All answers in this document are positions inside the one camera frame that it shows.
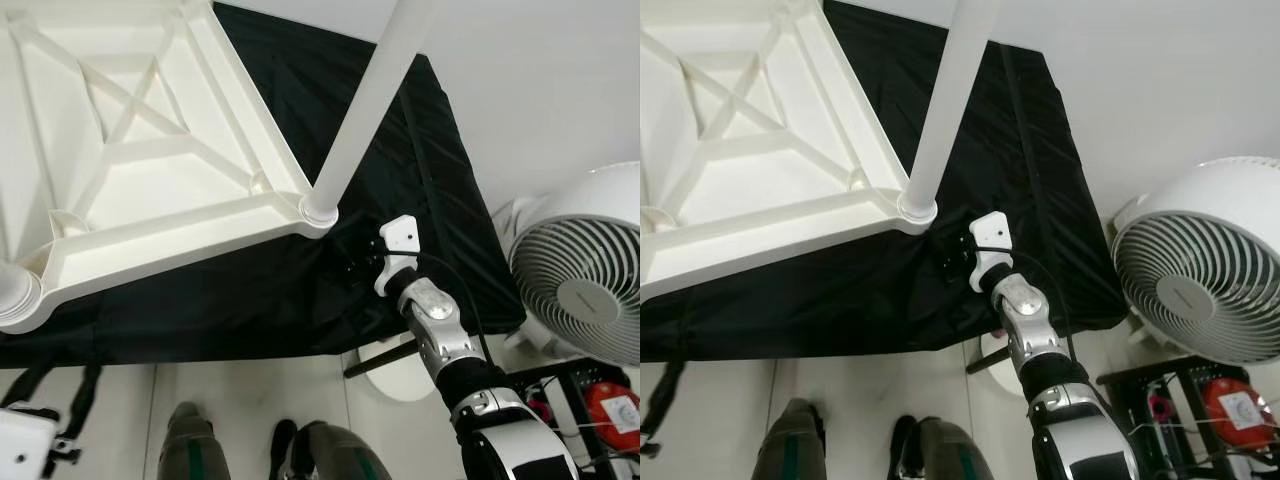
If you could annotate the red round device white label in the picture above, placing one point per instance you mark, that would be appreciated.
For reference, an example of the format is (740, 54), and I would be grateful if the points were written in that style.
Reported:
(1238, 412)
(615, 415)

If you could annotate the magenta round object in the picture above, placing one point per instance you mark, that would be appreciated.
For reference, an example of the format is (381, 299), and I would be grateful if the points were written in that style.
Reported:
(540, 410)
(1158, 405)

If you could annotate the dark grey robot foot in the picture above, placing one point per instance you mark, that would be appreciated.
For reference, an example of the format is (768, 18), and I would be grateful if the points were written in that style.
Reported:
(790, 445)
(190, 445)
(340, 455)
(950, 455)

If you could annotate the black metal table leg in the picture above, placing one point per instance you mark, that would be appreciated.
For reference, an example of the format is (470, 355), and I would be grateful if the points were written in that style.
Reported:
(380, 358)
(990, 360)

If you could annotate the dark grey robot left foot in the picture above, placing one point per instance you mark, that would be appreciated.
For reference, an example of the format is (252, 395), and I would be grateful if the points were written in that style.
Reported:
(190, 445)
(790, 445)

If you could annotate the dark grey robot right foot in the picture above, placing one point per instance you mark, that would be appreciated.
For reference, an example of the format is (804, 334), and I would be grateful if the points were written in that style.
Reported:
(950, 455)
(340, 455)

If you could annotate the black tablecloth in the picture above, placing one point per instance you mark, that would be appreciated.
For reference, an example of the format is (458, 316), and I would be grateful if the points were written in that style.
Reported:
(1040, 200)
(420, 200)

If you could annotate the white floor fan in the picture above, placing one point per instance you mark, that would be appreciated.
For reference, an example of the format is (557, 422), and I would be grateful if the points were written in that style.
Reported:
(1200, 260)
(580, 270)

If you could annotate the white plastic table top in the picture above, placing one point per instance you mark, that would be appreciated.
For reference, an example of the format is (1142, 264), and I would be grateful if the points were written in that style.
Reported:
(760, 150)
(150, 150)

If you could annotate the white round floor base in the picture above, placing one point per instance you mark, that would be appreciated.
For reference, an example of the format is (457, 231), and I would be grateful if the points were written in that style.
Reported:
(400, 380)

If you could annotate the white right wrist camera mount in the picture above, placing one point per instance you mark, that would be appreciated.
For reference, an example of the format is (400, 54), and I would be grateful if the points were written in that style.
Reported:
(400, 240)
(992, 238)

